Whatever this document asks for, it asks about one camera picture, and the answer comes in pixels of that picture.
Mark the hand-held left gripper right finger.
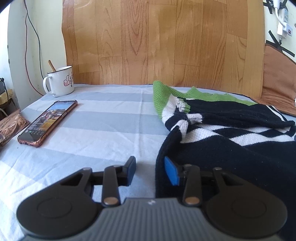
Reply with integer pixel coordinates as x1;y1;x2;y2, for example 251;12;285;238
164;156;243;207

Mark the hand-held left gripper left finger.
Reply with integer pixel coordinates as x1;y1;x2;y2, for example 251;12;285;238
59;156;137;208

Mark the dark striped knit sweater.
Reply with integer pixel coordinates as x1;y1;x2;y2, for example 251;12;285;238
153;80;296;223

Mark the blue striped bed sheet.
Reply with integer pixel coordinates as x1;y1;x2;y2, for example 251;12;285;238
0;83;264;241

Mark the smartphone in clear case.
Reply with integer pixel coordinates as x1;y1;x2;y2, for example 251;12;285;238
18;100;78;147

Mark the white enamel mug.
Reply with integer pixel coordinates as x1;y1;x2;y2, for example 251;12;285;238
43;66;75;98

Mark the brown snack packet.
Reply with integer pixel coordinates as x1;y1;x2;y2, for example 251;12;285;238
0;109;30;146

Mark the wood-pattern vinyl sheet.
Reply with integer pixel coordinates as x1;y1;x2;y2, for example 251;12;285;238
61;0;266;99

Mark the brown seat cushion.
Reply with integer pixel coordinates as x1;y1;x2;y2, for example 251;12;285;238
260;44;296;116

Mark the black tape cross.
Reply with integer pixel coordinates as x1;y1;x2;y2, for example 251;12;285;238
265;30;296;63

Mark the white charger adapter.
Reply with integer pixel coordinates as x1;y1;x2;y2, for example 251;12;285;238
277;22;294;39

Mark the white power strip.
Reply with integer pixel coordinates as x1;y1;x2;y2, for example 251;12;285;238
274;0;290;25

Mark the black cable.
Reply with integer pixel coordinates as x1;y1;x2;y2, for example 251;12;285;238
23;0;45;80

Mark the red cable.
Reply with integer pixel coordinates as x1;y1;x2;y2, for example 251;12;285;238
25;14;44;96

